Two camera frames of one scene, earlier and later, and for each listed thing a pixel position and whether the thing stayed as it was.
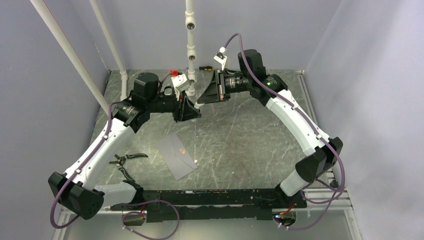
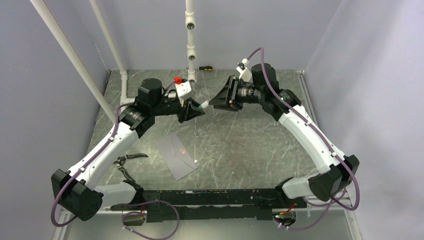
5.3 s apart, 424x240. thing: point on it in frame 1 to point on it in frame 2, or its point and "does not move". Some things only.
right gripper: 215,91 to 227,98
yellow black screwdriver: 207,68 does not move
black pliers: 120,160 does not move
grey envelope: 176,156 does not move
